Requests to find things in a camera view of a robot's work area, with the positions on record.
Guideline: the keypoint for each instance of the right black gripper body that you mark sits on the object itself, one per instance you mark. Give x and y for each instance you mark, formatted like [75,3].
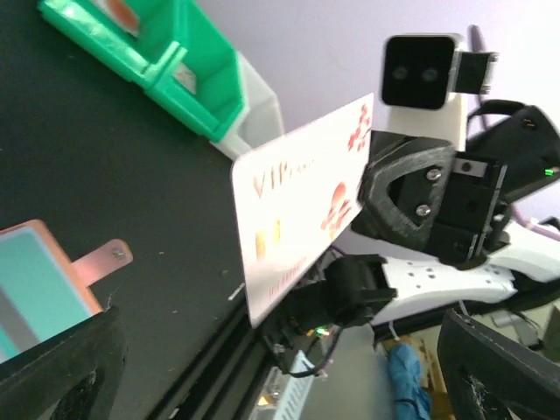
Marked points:
[463,221]

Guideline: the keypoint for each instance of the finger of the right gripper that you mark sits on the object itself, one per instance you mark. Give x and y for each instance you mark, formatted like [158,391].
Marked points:
[402,188]

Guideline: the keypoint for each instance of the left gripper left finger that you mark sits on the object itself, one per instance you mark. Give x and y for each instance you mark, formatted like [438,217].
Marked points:
[76,372]

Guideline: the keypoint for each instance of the red circle card in bin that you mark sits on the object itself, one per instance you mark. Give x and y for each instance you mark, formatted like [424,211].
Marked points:
[121,14]

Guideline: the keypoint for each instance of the light blue slotted cable duct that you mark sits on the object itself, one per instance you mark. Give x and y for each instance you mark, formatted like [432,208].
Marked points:
[293,397]

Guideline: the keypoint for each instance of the teal card in holder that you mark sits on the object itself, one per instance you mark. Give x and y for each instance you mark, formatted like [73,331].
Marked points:
[38,299]

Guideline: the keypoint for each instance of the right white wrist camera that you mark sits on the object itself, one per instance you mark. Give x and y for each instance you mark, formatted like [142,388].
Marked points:
[426,79]

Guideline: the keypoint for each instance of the clear plastic bin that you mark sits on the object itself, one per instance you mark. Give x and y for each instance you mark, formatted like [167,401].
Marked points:
[260,119]

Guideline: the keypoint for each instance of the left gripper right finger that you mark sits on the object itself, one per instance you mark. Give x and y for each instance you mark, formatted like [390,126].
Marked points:
[489,376]

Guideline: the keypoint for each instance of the white VIP floral card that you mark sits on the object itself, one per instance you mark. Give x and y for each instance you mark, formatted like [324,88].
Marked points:
[293,196]

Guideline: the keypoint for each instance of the green plastic bin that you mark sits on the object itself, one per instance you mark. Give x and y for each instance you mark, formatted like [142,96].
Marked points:
[138,54]
[219,98]

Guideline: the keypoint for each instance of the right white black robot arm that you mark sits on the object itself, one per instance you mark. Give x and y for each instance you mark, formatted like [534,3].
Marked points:
[518,269]

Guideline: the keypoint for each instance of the white floral credit card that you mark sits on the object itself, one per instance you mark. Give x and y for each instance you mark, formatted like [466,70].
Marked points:
[186,77]

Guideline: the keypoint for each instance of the brown leather card holder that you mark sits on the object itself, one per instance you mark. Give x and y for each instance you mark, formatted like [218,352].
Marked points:
[88,269]

